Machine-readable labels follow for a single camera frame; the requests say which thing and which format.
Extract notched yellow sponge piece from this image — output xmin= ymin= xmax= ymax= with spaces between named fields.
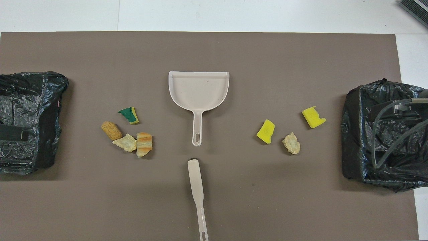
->
xmin=302 ymin=106 xmax=327 ymax=129

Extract pale bread piece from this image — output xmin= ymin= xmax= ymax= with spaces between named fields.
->
xmin=282 ymin=132 xmax=301 ymax=155
xmin=112 ymin=134 xmax=137 ymax=153

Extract brown peanut-shaped bread toy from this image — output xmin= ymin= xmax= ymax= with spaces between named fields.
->
xmin=101 ymin=121 xmax=122 ymax=141

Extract green and yellow sponge piece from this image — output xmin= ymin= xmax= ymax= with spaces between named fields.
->
xmin=117 ymin=107 xmax=140 ymax=125

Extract striped croissant toy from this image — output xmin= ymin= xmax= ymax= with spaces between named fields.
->
xmin=136 ymin=132 xmax=153 ymax=158

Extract beige plastic dustpan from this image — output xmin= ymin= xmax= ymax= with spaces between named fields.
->
xmin=168 ymin=71 xmax=230 ymax=147

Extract beige hand brush black bristles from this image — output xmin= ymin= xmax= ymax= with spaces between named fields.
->
xmin=187 ymin=157 xmax=209 ymax=241

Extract bin with black bag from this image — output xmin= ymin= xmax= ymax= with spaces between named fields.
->
xmin=0 ymin=71 xmax=69 ymax=175
xmin=341 ymin=78 xmax=428 ymax=193

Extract plain yellow sponge piece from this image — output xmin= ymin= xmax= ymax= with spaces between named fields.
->
xmin=256 ymin=119 xmax=276 ymax=145

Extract brown table mat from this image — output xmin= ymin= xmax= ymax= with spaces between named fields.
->
xmin=0 ymin=31 xmax=419 ymax=241

